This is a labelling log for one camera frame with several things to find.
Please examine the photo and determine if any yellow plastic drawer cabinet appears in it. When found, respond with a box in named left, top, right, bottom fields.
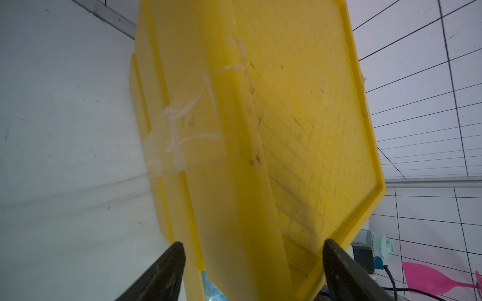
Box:
left=129, top=1, right=387, bottom=300

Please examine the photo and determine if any blue bag roll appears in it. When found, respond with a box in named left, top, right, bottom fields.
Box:
left=202, top=271, right=228, bottom=301

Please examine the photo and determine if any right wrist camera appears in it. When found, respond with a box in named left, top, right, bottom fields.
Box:
left=351, top=242, right=384, bottom=280

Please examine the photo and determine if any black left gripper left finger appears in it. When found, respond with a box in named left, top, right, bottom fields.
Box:
left=117, top=242, right=186, bottom=301

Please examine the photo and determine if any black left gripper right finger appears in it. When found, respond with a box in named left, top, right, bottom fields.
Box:
left=323, top=239, right=394, bottom=301

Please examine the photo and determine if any pink metal cup rack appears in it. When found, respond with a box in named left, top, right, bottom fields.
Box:
left=402, top=262, right=481, bottom=297

